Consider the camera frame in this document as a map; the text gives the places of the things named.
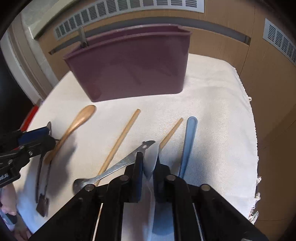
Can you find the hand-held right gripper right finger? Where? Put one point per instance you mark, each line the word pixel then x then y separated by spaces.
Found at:
pixel 159 180

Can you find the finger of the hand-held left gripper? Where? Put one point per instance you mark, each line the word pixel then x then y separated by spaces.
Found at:
pixel 34 136
pixel 39 148

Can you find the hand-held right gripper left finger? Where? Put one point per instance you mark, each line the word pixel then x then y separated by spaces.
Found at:
pixel 138 176

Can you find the white plastic spoon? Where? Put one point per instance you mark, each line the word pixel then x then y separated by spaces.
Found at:
pixel 150 162

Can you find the steel spoon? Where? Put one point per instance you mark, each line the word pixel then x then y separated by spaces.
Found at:
pixel 115 168

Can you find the wooden chopstick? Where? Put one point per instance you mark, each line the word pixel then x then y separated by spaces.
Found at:
pixel 120 143
pixel 171 134

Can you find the wooden spoon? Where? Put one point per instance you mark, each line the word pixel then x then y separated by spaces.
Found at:
pixel 81 118

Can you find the blue-grey plastic spoon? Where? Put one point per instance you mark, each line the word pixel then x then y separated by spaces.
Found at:
pixel 189 139

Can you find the black shovel-shaped spoon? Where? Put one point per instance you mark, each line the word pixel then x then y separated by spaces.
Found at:
pixel 42 206

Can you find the purple plastic utensil holder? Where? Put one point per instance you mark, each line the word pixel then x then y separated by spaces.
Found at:
pixel 129 67

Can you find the person's left hand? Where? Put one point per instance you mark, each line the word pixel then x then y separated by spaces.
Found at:
pixel 8 199

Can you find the red floor mat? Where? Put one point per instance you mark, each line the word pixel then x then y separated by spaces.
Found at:
pixel 31 115

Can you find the white table cloth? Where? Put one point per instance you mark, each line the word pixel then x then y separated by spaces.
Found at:
pixel 208 115

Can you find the light stone countertop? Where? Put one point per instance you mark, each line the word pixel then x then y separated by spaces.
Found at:
pixel 33 31

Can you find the wooden counter cabinet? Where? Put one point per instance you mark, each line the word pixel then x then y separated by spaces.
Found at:
pixel 272 104

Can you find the long grey vent grille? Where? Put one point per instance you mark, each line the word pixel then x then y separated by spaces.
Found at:
pixel 115 11

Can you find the short grey vent grille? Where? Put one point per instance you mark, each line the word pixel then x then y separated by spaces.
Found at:
pixel 279 39

